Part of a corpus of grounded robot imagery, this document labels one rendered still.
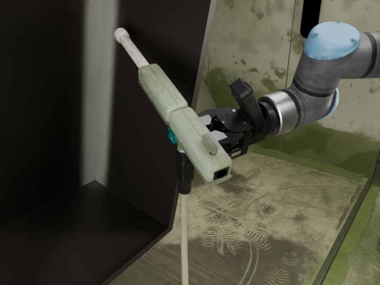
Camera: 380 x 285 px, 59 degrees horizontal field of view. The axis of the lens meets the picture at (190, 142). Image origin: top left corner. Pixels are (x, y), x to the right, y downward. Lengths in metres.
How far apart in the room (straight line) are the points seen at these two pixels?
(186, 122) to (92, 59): 0.51
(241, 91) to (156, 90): 0.16
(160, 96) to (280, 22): 1.87
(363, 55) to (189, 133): 0.36
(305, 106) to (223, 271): 0.99
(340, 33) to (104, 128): 0.73
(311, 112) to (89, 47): 0.62
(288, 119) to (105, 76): 0.57
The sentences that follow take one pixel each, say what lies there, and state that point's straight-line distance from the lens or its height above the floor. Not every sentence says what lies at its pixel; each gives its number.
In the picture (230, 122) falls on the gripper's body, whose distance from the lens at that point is 0.66.
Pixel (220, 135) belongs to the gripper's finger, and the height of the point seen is 0.88.
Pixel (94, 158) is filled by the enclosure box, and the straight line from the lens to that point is 1.20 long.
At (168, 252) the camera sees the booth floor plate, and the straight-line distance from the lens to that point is 1.65.
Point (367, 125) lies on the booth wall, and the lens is 2.39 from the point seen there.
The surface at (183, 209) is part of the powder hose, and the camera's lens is 0.80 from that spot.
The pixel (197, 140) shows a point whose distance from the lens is 0.56.
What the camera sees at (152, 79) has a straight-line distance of 0.69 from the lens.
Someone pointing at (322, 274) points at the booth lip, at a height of 0.04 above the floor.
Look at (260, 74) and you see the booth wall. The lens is 2.54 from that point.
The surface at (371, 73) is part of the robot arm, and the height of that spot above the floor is 0.99.
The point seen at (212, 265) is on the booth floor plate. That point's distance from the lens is 1.58.
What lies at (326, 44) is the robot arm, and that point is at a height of 1.04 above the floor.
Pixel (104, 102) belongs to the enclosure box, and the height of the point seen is 0.83.
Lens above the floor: 1.12
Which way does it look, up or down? 23 degrees down
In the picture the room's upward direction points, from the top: straight up
